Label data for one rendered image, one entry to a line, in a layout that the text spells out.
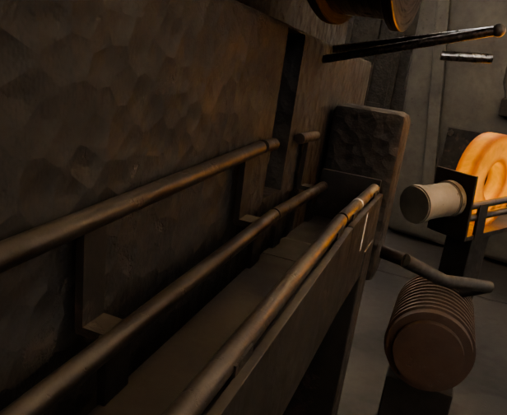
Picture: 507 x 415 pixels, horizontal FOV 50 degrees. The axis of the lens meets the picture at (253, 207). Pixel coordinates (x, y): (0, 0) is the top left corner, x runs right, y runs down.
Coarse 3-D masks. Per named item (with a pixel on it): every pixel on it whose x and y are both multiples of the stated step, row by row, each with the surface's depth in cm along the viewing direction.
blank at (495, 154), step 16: (480, 144) 86; (496, 144) 87; (464, 160) 86; (480, 160) 85; (496, 160) 88; (480, 176) 86; (496, 176) 93; (480, 192) 87; (496, 192) 92; (496, 208) 93
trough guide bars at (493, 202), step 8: (488, 200) 87; (496, 200) 88; (504, 200) 89; (472, 208) 85; (480, 208) 86; (504, 208) 91; (472, 216) 86; (480, 216) 86; (488, 216) 88; (496, 216) 90; (480, 224) 87; (472, 232) 87; (480, 232) 88
